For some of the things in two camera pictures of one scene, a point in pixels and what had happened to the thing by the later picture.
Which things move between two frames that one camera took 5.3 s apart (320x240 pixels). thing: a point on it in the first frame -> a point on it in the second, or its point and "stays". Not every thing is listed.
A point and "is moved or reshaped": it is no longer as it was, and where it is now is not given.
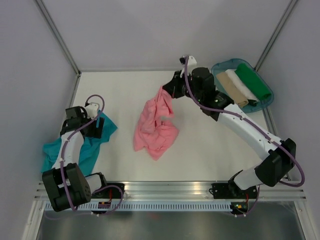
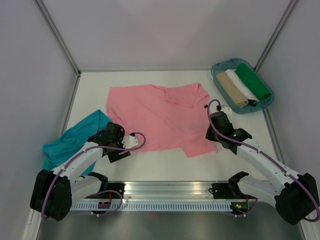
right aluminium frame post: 272,41 stays
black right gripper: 172,87 -> 209,135
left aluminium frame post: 62,43 stays
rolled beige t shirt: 239,99 stays
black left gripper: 96,133 -> 113,157
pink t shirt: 157,128 is moved or reshaped
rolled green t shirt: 253,81 stays
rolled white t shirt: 243,88 stays
